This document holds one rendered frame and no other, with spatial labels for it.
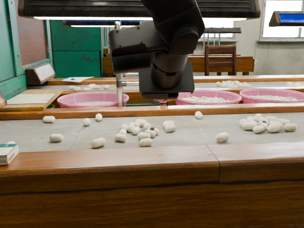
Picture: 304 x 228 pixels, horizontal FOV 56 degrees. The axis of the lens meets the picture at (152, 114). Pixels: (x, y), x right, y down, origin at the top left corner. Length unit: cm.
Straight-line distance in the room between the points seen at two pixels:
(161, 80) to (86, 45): 299
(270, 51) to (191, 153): 587
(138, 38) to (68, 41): 309
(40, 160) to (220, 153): 35
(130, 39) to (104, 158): 25
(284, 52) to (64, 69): 453
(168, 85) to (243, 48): 569
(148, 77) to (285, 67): 611
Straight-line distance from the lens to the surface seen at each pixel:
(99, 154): 59
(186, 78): 54
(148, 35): 43
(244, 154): 61
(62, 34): 352
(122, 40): 43
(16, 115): 99
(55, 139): 75
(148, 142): 68
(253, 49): 626
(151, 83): 53
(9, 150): 61
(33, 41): 156
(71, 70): 352
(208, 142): 73
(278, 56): 650
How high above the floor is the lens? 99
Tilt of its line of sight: 15 degrees down
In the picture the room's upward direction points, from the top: straight up
